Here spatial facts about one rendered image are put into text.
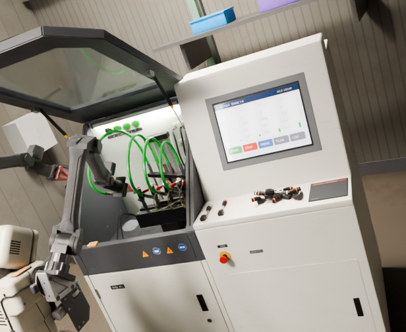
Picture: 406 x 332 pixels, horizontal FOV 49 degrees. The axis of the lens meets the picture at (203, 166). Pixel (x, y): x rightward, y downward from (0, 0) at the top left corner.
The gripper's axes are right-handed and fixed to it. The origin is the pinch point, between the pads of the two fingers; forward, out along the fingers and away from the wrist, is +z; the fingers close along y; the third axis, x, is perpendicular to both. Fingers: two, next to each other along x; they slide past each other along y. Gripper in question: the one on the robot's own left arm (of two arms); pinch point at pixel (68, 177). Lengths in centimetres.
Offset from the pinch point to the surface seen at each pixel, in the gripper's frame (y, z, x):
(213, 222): -48, 56, 9
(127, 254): -6.2, 36.3, 29.1
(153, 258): -16, 46, 29
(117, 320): 22, 51, 63
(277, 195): -67, 73, -7
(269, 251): -60, 79, 16
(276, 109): -67, 64, -45
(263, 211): -66, 68, 1
